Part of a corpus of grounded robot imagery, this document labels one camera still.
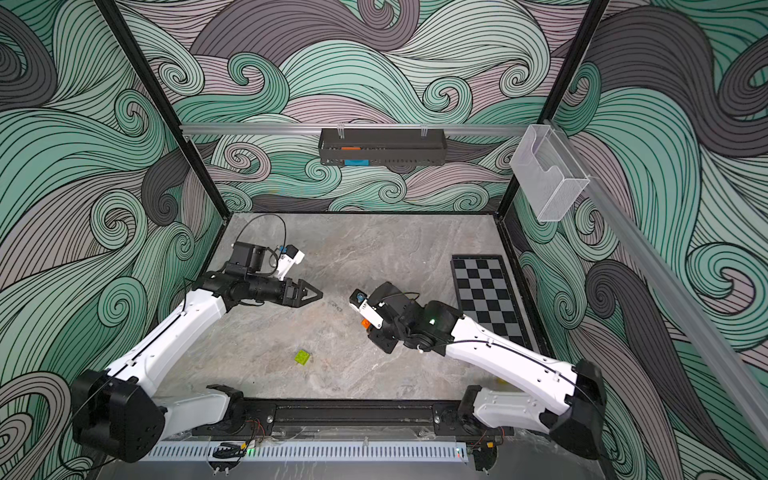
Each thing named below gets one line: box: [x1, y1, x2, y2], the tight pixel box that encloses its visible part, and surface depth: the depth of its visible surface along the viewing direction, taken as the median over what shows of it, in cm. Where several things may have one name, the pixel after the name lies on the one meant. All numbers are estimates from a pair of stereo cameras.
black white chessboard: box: [451, 254, 533, 351], surface depth 97 cm
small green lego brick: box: [294, 350, 310, 366], surface depth 84 cm
